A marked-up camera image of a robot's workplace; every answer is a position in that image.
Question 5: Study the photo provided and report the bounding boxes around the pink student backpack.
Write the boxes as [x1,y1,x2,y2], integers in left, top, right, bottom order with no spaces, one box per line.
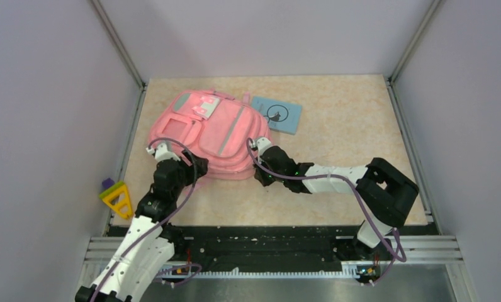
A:
[147,90,271,180]

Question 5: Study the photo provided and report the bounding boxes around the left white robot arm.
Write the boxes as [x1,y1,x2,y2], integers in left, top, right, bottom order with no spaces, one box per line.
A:
[74,151,208,301]

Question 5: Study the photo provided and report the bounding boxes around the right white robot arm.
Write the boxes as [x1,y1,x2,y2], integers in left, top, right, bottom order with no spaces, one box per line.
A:
[252,144,419,259]

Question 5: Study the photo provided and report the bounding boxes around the light blue book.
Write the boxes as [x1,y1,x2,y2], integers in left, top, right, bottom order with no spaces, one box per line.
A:
[251,96,302,135]

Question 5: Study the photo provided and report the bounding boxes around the yellow triangle ruler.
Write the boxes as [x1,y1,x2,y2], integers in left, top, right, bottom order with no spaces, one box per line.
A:
[99,181,133,220]

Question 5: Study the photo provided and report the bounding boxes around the purple block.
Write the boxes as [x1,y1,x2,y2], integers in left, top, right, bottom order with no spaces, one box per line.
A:
[101,178,115,191]

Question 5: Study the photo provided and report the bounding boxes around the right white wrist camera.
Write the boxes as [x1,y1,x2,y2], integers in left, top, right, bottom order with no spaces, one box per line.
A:
[247,137,274,157]

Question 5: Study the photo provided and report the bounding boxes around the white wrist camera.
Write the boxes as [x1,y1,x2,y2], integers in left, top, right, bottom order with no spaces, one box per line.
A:
[146,140,181,162]
[247,137,274,157]

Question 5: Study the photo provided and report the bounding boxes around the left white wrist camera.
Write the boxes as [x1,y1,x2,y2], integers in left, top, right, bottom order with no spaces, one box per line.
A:
[146,140,181,162]

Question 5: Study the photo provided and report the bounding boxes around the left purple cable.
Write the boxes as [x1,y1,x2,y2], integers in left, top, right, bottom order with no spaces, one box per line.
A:
[87,137,203,302]

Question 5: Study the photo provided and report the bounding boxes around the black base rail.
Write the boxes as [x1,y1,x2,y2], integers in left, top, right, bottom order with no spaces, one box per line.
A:
[108,225,439,274]

